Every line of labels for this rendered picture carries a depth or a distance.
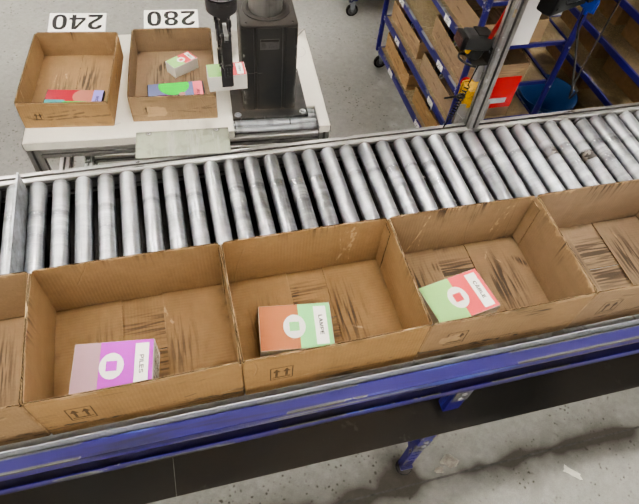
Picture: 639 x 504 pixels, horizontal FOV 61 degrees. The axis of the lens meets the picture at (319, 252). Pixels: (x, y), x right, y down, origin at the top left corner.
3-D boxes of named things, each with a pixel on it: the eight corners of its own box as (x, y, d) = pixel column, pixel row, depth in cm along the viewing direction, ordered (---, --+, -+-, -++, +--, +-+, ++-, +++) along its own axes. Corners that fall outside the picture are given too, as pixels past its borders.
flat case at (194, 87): (147, 88, 191) (146, 84, 190) (202, 83, 194) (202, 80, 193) (149, 114, 183) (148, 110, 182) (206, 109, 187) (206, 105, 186)
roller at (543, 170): (520, 128, 202) (521, 118, 198) (592, 239, 174) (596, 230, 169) (507, 132, 202) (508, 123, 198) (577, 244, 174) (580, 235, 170)
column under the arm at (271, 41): (227, 73, 202) (221, -14, 175) (297, 70, 206) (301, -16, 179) (233, 121, 187) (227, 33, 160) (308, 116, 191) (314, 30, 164)
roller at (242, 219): (237, 164, 182) (237, 153, 178) (267, 296, 153) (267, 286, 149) (222, 166, 181) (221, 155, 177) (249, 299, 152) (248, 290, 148)
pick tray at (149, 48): (213, 50, 209) (211, 26, 201) (218, 118, 187) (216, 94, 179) (136, 53, 205) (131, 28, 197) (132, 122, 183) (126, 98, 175)
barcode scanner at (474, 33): (445, 53, 177) (458, 23, 169) (476, 54, 181) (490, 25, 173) (452, 65, 174) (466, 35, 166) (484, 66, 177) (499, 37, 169)
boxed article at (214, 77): (207, 79, 148) (205, 64, 144) (244, 75, 150) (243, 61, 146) (210, 92, 145) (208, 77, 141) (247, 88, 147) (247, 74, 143)
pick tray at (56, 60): (124, 55, 203) (118, 31, 195) (115, 126, 181) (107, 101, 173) (43, 56, 200) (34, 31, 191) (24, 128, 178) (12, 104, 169)
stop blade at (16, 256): (29, 192, 166) (18, 172, 159) (19, 324, 141) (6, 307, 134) (27, 193, 166) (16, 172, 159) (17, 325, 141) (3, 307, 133)
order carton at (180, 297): (225, 282, 134) (220, 241, 120) (245, 396, 118) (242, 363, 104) (54, 310, 126) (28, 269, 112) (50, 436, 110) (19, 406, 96)
